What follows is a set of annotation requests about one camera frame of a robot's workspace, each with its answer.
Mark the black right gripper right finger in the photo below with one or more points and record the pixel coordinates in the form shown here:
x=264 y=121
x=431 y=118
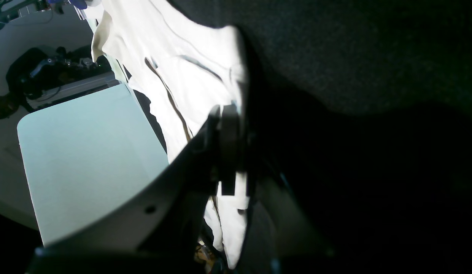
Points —
x=280 y=238

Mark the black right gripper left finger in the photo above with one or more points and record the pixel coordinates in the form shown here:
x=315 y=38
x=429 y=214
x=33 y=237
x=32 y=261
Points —
x=156 y=231

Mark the white T-shirt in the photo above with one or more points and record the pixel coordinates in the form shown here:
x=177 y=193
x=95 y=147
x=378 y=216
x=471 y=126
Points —
x=183 y=68

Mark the black table cloth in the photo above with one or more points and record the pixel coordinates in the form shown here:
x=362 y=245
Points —
x=366 y=108

